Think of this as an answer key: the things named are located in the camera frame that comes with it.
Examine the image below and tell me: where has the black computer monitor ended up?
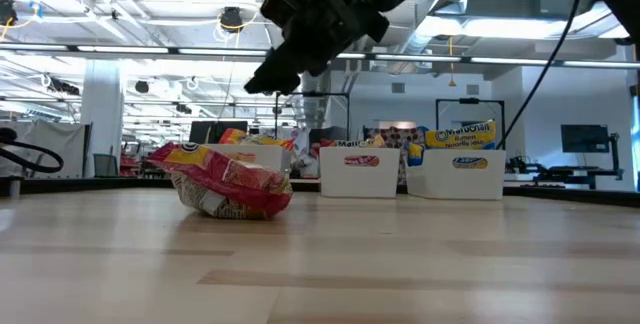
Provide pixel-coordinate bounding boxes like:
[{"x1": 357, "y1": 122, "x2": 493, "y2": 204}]
[
  {"x1": 214, "y1": 120, "x2": 249, "y2": 133},
  {"x1": 188, "y1": 120, "x2": 217, "y2": 145}
]

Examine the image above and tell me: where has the long black cable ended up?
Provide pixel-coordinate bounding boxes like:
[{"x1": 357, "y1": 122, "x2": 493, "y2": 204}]
[{"x1": 493, "y1": 0, "x2": 585, "y2": 151}]

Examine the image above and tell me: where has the black office chair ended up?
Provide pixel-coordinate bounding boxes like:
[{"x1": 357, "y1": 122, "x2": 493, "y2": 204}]
[{"x1": 92, "y1": 152, "x2": 120, "y2": 178}]

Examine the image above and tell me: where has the black looped cable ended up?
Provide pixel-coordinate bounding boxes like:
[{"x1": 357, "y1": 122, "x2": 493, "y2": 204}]
[{"x1": 0, "y1": 127, "x2": 65, "y2": 174}]

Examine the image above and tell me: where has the black workstation table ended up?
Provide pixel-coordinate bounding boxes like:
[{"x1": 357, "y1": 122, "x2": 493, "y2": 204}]
[{"x1": 504, "y1": 132, "x2": 625, "y2": 191}]

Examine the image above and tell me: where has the dark dotted fabric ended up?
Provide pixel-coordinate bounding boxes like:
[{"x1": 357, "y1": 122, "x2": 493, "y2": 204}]
[{"x1": 363, "y1": 125, "x2": 430, "y2": 151}]

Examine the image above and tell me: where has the grey fabric partition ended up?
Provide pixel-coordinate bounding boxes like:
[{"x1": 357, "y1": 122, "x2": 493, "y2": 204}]
[{"x1": 0, "y1": 119, "x2": 87, "y2": 161}]

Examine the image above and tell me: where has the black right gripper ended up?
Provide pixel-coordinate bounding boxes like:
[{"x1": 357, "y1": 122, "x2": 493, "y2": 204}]
[{"x1": 243, "y1": 0, "x2": 391, "y2": 97}]

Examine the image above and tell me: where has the black overhead camera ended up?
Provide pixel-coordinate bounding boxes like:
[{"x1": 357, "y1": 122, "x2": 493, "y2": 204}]
[{"x1": 218, "y1": 6, "x2": 245, "y2": 34}]

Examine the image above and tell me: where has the white plastic bin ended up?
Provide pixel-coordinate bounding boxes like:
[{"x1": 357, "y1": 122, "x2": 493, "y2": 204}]
[
  {"x1": 405, "y1": 149, "x2": 506, "y2": 201},
  {"x1": 203, "y1": 142, "x2": 293, "y2": 181},
  {"x1": 318, "y1": 146, "x2": 402, "y2": 199}
]

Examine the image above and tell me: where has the black table edge frame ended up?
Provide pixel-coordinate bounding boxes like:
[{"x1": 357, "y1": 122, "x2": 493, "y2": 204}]
[{"x1": 0, "y1": 176, "x2": 640, "y2": 209}]

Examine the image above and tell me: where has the long horizontal light bar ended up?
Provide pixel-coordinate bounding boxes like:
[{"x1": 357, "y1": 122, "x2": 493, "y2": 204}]
[{"x1": 0, "y1": 42, "x2": 640, "y2": 70}]

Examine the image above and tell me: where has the white building column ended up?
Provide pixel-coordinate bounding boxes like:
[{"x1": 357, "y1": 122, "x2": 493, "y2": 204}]
[{"x1": 80, "y1": 58, "x2": 126, "y2": 165}]

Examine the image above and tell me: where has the dark screen on stand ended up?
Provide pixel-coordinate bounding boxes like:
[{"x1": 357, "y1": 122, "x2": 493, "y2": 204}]
[{"x1": 560, "y1": 123, "x2": 611, "y2": 154}]

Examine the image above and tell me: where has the grey rectangular ceiling duct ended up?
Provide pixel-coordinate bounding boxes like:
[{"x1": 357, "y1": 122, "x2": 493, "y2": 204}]
[{"x1": 424, "y1": 0, "x2": 574, "y2": 40}]

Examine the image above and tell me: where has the black gantry frame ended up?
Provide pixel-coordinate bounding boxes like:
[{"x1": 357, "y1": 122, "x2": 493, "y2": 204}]
[{"x1": 435, "y1": 97, "x2": 507, "y2": 151}]

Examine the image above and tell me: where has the blue soy sauce ramen packet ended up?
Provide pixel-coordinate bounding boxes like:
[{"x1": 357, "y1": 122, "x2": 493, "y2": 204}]
[
  {"x1": 407, "y1": 141, "x2": 426, "y2": 168},
  {"x1": 452, "y1": 156, "x2": 489, "y2": 171},
  {"x1": 424, "y1": 119, "x2": 498, "y2": 152}
]

